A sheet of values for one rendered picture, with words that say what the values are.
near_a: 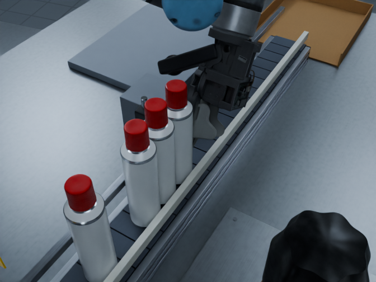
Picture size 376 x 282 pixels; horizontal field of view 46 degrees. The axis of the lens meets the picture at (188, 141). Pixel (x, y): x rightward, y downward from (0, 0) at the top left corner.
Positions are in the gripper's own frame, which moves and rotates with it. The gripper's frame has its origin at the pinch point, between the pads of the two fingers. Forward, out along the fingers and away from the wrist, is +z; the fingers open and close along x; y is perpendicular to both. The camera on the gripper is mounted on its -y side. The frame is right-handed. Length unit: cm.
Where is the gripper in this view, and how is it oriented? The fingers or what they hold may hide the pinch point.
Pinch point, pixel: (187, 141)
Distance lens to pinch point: 78.4
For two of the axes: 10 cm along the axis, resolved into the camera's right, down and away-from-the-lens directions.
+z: -2.6, 9.2, 3.1
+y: 8.5, 3.7, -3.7
